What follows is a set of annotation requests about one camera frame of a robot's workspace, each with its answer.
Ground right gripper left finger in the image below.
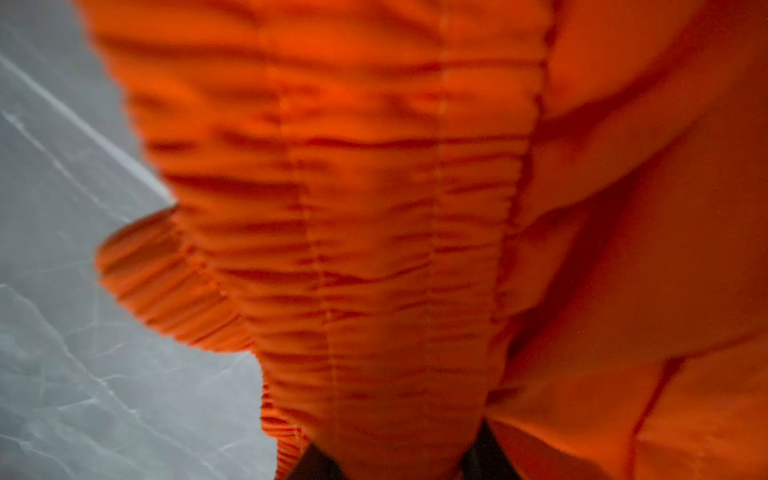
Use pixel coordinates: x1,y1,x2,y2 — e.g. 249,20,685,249
286,444,345,480

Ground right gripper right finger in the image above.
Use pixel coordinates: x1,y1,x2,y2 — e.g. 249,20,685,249
461,420,522,480

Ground orange shorts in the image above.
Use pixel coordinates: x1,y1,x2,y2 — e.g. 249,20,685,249
78,1,767,479

